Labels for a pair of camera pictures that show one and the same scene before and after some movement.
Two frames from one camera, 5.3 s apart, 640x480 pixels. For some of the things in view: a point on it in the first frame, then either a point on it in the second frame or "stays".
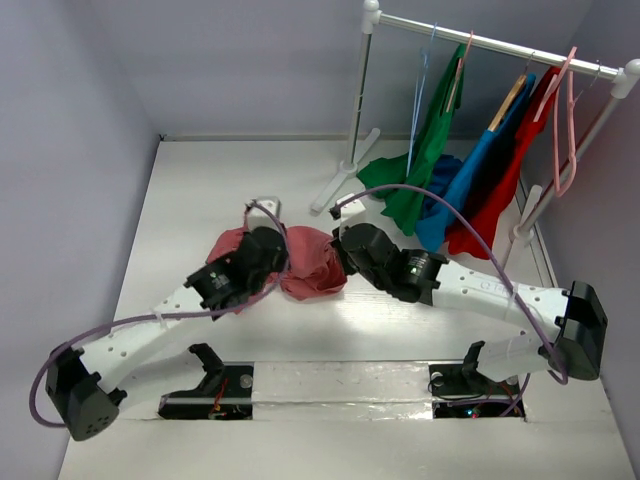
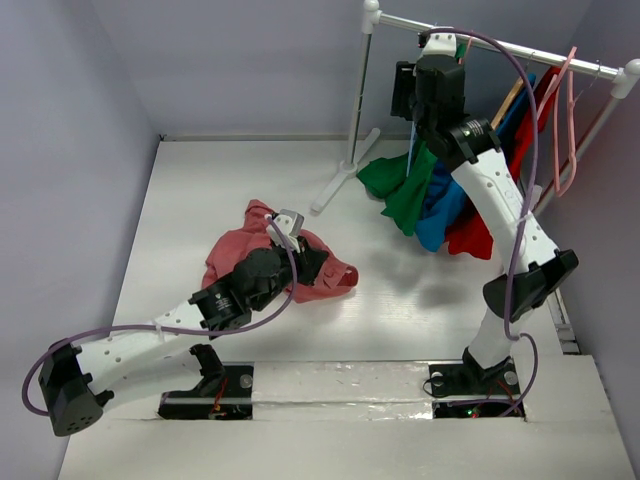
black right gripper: x=343 y=245 to x=400 y=90
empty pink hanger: x=561 y=192 stays
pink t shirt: x=314 y=268 stays
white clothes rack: x=625 y=78 stays
